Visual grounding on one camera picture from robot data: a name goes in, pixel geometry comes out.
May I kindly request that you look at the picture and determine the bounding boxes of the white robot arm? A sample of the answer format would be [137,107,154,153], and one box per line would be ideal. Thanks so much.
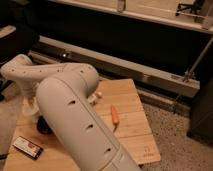
[1,54,140,171]

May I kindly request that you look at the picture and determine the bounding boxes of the red bowl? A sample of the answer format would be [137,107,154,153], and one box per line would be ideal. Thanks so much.
[36,116,53,134]

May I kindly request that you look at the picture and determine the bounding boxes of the black and white box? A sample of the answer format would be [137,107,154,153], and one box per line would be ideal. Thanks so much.
[13,136,43,160]

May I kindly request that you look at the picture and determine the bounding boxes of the small white bottle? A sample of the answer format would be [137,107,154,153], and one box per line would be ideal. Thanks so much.
[88,92,102,105]

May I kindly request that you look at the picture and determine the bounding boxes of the black office chair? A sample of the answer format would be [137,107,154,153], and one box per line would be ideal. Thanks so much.
[0,24,40,102]

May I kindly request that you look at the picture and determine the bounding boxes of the orange carrot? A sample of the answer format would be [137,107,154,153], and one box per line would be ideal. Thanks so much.
[111,105,120,125]

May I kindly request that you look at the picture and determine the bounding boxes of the grey metal floor rail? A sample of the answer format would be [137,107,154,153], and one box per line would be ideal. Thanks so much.
[31,36,200,98]

